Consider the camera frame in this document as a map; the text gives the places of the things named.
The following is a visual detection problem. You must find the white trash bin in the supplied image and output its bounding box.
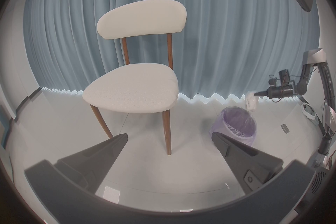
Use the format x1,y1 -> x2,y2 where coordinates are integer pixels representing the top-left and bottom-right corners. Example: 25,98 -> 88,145
223,110 -> 257,147

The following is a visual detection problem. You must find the purple plastic bag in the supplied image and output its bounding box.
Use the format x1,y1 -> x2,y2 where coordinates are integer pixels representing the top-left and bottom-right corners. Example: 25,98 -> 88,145
209,106 -> 258,147

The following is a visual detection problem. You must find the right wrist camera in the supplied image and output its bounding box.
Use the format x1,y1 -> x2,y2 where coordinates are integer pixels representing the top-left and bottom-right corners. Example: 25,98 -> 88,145
268,69 -> 290,86

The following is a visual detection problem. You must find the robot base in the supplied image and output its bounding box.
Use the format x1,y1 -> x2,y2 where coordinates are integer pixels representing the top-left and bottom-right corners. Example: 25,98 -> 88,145
300,101 -> 336,175

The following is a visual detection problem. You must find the white paper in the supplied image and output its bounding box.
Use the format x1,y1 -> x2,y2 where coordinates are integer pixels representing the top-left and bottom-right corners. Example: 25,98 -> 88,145
245,91 -> 259,111

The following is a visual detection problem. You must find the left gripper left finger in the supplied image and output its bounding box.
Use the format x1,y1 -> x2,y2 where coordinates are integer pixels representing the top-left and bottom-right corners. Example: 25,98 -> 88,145
54,133 -> 128,193

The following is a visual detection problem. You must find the blue-green curtain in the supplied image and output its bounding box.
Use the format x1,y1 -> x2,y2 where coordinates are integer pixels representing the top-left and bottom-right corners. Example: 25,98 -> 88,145
23,0 -> 320,103

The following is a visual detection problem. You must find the cream chair with wooden legs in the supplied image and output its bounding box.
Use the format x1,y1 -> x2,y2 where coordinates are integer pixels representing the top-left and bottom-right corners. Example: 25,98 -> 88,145
82,0 -> 187,156

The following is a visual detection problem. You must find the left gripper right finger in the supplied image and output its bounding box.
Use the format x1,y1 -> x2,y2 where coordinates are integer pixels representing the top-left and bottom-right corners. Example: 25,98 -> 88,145
211,131 -> 284,196

